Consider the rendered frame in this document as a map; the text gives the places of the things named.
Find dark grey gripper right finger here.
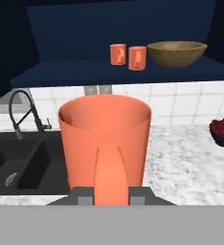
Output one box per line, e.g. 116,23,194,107
128,187,175,207

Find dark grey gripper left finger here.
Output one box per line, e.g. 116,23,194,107
47,187,96,207

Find large orange cup with handle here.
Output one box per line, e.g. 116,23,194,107
57,94,153,207

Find dark blue open cabinet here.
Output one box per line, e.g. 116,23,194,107
0,0,224,105

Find black double sink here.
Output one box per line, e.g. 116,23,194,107
0,130,71,196

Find black spring tap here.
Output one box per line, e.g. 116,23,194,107
8,89,53,141

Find bowl of dark red berries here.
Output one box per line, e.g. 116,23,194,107
209,117,224,148

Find small orange cup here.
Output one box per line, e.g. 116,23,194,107
127,45,148,72
109,43,127,67

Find tan wooden bowl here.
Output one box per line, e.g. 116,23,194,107
146,40,209,69

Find grey wall socket plate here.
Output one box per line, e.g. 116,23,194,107
83,84,113,97

